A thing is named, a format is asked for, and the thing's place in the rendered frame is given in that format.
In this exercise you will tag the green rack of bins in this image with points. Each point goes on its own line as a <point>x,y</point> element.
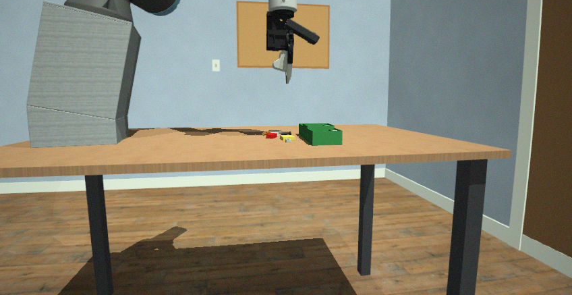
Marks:
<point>321,134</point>

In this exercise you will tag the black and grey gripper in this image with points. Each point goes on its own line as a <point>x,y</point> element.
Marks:
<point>278,36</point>

